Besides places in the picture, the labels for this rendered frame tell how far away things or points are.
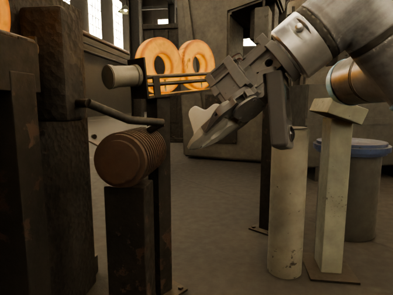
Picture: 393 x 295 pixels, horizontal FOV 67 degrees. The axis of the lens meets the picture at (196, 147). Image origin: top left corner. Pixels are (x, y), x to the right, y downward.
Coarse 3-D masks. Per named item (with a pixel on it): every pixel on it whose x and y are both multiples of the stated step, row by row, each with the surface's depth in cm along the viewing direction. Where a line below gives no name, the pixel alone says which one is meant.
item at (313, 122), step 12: (312, 84) 219; (324, 84) 220; (300, 96) 230; (312, 96) 220; (324, 96) 221; (300, 108) 231; (372, 108) 228; (384, 108) 229; (300, 120) 231; (312, 120) 223; (372, 120) 228; (384, 120) 230; (312, 132) 224; (360, 132) 229; (372, 132) 231; (384, 132) 232; (312, 144) 226; (312, 156) 227; (384, 156) 235; (312, 168) 234; (384, 168) 256
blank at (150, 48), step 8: (152, 40) 82; (160, 40) 84; (168, 40) 86; (144, 48) 80; (152, 48) 82; (160, 48) 84; (168, 48) 86; (176, 48) 88; (136, 56) 81; (144, 56) 80; (152, 56) 82; (160, 56) 88; (168, 56) 87; (176, 56) 89; (152, 64) 82; (168, 64) 88; (176, 64) 89; (152, 72) 83; (168, 72) 88; (176, 72) 89; (152, 80) 83; (160, 80) 85; (168, 80) 87; (152, 88) 84; (168, 88) 88
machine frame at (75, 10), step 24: (24, 0) 65; (48, 0) 73; (48, 144) 74; (72, 144) 84; (48, 168) 74; (72, 168) 85; (48, 192) 74; (72, 192) 85; (48, 216) 74; (72, 216) 85; (48, 240) 75; (72, 240) 85; (72, 264) 86; (96, 264) 105; (72, 288) 86
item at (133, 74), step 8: (136, 64) 80; (104, 72) 75; (112, 72) 73; (120, 72) 74; (128, 72) 76; (136, 72) 78; (104, 80) 76; (112, 80) 74; (120, 80) 75; (128, 80) 76; (136, 80) 78; (112, 88) 75
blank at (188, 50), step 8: (192, 40) 93; (200, 40) 95; (184, 48) 92; (192, 48) 93; (200, 48) 96; (208, 48) 99; (184, 56) 91; (192, 56) 94; (200, 56) 98; (208, 56) 99; (184, 64) 91; (192, 64) 94; (200, 64) 101; (208, 64) 99; (184, 72) 92; (192, 72) 94; (192, 88) 97; (200, 88) 98
